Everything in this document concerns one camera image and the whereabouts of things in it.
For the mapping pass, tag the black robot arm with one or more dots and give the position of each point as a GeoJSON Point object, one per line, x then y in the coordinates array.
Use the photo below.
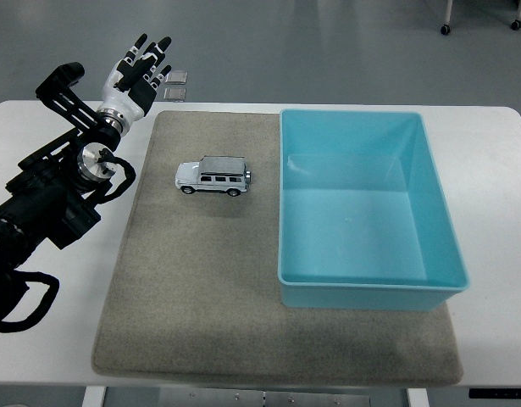
{"type": "Point", "coordinates": [40, 199]}

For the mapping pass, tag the grey metal plate with screws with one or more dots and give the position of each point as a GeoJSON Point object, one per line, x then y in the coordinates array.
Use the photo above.
{"type": "Point", "coordinates": [264, 398]}

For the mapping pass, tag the white toy car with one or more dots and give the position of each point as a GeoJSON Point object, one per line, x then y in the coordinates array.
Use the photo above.
{"type": "Point", "coordinates": [213, 176]}

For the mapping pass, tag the blue plastic box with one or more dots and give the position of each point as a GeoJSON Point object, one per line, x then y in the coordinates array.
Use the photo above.
{"type": "Point", "coordinates": [353, 229]}

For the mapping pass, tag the grey-brown table mat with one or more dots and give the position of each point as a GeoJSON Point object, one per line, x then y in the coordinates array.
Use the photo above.
{"type": "Point", "coordinates": [201, 275]}

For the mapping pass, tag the black table control panel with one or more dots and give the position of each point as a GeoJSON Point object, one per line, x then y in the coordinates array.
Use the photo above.
{"type": "Point", "coordinates": [499, 393]}

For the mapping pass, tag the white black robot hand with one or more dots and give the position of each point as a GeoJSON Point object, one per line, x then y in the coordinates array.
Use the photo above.
{"type": "Point", "coordinates": [120, 99]}

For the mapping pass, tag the white table leg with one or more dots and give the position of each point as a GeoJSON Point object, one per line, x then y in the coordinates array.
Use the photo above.
{"type": "Point", "coordinates": [93, 397]}
{"type": "Point", "coordinates": [417, 398]}

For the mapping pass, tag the black caster wheel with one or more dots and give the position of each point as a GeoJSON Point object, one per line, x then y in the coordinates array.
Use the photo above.
{"type": "Point", "coordinates": [516, 24]}
{"type": "Point", "coordinates": [445, 29]}

